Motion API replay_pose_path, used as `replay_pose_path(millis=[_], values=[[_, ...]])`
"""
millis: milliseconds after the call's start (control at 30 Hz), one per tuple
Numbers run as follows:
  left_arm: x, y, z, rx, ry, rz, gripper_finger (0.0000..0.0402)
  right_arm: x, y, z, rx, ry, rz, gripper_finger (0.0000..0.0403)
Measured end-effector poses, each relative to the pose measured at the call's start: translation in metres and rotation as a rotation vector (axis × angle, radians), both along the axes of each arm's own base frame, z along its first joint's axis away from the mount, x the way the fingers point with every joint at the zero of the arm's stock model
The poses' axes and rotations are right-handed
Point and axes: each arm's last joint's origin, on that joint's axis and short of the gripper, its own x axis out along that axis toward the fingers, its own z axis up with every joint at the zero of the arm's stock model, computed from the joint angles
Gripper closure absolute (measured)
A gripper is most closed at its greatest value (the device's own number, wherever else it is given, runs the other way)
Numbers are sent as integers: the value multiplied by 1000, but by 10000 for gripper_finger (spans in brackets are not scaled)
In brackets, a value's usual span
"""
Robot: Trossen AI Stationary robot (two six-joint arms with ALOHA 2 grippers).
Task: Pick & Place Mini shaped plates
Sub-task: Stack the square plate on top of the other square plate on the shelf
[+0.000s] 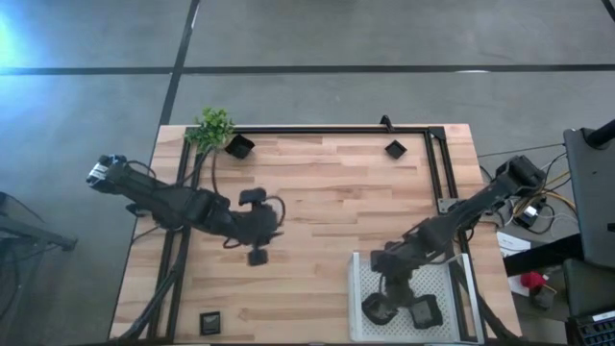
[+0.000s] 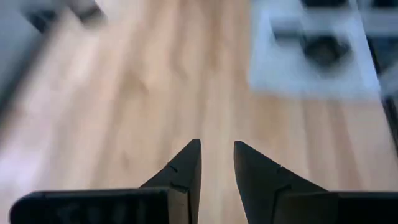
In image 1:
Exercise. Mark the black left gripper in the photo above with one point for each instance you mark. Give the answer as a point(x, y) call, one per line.
point(262, 228)

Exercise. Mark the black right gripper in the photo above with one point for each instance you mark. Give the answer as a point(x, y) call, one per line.
point(408, 264)

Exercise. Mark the black rounded square plate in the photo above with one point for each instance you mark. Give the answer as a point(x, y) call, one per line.
point(377, 310)

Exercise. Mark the black wavy square plate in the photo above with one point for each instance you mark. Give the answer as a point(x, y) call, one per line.
point(425, 312)

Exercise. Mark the black square flared plate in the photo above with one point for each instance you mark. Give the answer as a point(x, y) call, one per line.
point(239, 146)

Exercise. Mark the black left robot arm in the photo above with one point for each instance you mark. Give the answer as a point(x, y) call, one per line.
point(168, 204)

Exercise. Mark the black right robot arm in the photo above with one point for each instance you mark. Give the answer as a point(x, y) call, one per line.
point(480, 206)

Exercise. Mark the white perforated metal tray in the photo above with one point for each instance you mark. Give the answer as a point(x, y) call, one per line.
point(435, 281)

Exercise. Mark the small black square plate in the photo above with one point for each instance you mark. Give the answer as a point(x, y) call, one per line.
point(395, 149)
point(210, 323)

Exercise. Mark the green plant in white pot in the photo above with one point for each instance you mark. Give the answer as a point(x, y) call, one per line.
point(209, 132)

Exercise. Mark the red cloth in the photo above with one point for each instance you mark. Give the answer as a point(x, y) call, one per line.
point(532, 280)

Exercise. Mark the grey bag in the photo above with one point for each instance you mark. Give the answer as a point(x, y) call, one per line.
point(543, 299)

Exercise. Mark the black cart beam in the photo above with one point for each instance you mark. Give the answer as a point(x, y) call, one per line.
point(543, 254)

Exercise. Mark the dark grey seat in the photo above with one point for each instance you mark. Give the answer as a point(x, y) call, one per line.
point(591, 288)

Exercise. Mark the black keyboard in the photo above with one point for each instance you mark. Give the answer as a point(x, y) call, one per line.
point(596, 329)

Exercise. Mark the black floor stand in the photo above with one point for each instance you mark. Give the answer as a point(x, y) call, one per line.
point(65, 244)

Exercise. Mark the black round pole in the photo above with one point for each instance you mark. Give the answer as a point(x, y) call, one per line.
point(603, 134)

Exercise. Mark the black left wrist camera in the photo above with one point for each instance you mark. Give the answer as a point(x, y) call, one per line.
point(252, 196)

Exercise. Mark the black frame clamp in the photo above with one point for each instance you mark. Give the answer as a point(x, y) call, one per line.
point(386, 123)

